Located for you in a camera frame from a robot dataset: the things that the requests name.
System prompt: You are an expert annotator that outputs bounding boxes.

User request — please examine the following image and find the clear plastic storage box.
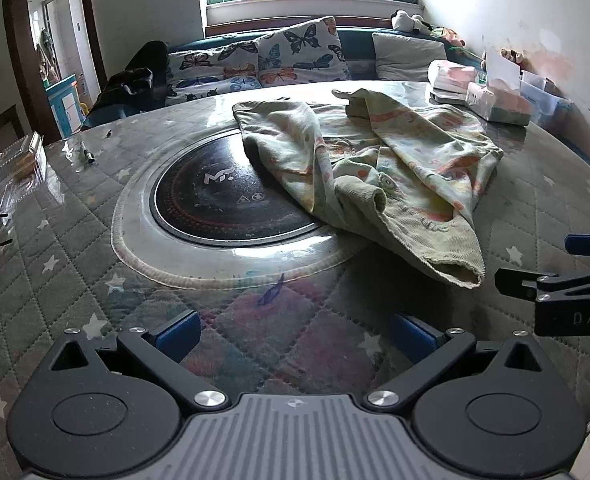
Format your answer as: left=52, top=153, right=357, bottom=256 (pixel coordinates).
left=519, top=70, right=573, bottom=133

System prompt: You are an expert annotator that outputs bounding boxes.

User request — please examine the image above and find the green patterned children's garment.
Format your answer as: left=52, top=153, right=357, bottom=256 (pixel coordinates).
left=231, top=87, right=504, bottom=290

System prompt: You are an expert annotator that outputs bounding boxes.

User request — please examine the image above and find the clear plastic food container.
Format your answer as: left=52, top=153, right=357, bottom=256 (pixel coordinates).
left=0, top=131, right=50, bottom=206

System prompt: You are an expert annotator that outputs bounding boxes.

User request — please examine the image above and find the flat butterfly print cushion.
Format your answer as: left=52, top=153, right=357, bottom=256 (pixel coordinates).
left=167, top=77, right=266, bottom=106

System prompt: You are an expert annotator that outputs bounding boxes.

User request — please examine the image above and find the grey pillow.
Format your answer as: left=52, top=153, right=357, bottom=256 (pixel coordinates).
left=372, top=32, right=448, bottom=82

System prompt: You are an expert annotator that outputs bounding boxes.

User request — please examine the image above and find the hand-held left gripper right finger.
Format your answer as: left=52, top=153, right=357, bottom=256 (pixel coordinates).
left=366, top=313, right=546, bottom=409

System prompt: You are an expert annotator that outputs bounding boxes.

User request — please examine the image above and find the dark wooden door frame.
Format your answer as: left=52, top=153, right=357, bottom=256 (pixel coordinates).
left=1, top=0, right=108, bottom=143

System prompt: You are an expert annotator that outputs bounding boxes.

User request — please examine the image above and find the panda plush toy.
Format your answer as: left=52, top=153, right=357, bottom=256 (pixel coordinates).
left=391, top=10, right=433, bottom=36

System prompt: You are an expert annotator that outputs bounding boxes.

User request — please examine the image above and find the black clothing pile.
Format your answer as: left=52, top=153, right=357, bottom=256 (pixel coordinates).
left=92, top=41, right=170, bottom=111

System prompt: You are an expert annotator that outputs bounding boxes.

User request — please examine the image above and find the green plush toy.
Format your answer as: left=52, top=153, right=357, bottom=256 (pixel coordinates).
left=432, top=25, right=468, bottom=50

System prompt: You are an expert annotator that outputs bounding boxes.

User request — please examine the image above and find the blue sofa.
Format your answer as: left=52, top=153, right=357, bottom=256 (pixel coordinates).
left=82, top=27, right=480, bottom=128

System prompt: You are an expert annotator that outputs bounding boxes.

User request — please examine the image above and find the large butterfly print cushion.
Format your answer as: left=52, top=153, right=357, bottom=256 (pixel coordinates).
left=257, top=16, right=350, bottom=86

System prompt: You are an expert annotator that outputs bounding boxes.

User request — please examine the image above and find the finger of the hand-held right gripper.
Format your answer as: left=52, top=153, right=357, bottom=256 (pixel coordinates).
left=564, top=232, right=590, bottom=257
left=495, top=267, right=590, bottom=303

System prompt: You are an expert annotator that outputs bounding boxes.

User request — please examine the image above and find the white paper card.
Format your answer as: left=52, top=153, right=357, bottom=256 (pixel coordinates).
left=487, top=49, right=522, bottom=91

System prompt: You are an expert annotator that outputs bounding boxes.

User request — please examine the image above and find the black round induction cooktop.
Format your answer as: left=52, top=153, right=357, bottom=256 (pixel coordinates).
left=148, top=132, right=328, bottom=247

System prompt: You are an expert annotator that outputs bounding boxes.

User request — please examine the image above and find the blue cabinet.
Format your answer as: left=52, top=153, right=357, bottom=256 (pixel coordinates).
left=45, top=74, right=86, bottom=138

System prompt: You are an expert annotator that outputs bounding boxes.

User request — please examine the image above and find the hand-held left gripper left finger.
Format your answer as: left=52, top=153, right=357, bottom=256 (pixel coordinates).
left=50, top=309, right=230, bottom=409

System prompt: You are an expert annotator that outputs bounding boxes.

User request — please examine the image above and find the pink white tissue pack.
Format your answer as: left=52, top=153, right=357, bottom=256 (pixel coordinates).
left=466, top=80, right=533, bottom=126

